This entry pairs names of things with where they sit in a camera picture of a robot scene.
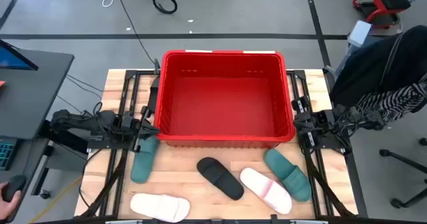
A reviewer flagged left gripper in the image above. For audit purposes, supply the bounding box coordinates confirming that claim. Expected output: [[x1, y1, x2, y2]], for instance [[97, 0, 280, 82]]
[[119, 106, 161, 151]]

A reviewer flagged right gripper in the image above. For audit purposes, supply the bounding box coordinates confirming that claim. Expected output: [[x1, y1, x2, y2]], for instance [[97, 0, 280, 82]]
[[292, 96, 336, 149]]

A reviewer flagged green rubber slide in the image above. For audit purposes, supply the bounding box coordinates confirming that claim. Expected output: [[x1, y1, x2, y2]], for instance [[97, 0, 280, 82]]
[[129, 135, 161, 184], [263, 149, 313, 203]]

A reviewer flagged pale pink slide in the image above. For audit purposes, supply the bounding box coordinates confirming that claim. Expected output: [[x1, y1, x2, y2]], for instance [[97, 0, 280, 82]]
[[239, 167, 293, 215], [129, 193, 191, 223]]

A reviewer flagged black rubber slide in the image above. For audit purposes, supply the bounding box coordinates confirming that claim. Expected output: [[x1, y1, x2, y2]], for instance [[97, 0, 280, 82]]
[[195, 157, 246, 201]]

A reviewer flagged red plastic bin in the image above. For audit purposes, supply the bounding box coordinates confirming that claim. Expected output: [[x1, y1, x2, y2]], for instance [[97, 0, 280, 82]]
[[153, 49, 297, 149]]

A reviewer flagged black chair base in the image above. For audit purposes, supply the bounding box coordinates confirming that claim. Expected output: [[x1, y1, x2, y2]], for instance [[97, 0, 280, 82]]
[[379, 137, 427, 209]]

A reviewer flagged black jacket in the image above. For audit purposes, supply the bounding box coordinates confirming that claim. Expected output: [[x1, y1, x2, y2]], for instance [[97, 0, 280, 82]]
[[328, 25, 427, 108]]

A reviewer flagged black white striped garment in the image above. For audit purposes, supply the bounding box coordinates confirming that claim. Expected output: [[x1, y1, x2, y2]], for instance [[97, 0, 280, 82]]
[[355, 82, 427, 124]]

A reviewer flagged pale grey box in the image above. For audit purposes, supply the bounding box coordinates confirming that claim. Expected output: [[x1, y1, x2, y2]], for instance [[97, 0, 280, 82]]
[[346, 19, 372, 48]]

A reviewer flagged black desk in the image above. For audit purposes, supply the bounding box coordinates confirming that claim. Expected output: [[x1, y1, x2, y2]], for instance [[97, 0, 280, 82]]
[[0, 47, 75, 224]]

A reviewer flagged black computer mouse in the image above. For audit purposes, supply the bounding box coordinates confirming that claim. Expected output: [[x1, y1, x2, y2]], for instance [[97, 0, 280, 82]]
[[1, 174, 27, 203]]

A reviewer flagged backlit keyboard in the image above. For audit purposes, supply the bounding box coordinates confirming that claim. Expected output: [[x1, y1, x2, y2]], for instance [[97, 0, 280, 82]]
[[0, 140, 17, 171]]

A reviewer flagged computer monitor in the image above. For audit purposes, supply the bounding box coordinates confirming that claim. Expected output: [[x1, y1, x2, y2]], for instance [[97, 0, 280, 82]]
[[0, 39, 39, 71]]

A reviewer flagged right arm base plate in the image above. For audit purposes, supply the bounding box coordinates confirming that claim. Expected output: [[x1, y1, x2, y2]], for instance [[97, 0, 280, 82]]
[[296, 130, 346, 151]]

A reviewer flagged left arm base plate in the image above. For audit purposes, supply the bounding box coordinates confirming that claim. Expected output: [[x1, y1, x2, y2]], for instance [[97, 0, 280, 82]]
[[87, 139, 134, 151]]

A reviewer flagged black aluminium table frame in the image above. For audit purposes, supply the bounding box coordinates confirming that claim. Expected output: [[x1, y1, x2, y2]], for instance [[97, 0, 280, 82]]
[[79, 69, 358, 224]]

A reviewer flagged thin black desk cable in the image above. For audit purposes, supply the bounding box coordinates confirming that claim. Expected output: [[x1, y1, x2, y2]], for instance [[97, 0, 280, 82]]
[[56, 73, 104, 115]]

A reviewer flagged long black floor cable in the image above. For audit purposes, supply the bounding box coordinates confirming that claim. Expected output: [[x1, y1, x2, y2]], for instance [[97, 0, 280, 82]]
[[113, 0, 157, 68]]

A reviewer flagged yellow cable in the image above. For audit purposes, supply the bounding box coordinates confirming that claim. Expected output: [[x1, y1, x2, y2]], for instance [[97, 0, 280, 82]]
[[29, 175, 83, 224]]

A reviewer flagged coiled black cable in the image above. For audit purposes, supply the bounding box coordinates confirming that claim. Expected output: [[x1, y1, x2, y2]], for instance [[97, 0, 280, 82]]
[[152, 0, 178, 15]]

